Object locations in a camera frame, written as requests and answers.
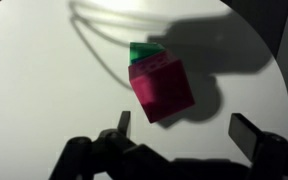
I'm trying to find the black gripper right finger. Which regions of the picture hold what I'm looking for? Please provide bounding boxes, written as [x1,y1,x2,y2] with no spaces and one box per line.
[228,112,288,180]

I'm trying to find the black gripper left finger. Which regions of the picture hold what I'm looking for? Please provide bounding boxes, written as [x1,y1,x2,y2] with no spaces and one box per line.
[48,110,172,180]

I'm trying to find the pink cube block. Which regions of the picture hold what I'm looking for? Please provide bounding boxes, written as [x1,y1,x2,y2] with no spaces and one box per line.
[127,49,196,124]

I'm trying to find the blue cube block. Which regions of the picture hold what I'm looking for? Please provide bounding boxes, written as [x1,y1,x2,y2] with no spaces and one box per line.
[131,57,149,65]

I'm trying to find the green cube block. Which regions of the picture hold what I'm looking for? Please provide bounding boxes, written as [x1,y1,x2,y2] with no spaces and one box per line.
[129,41,166,65]

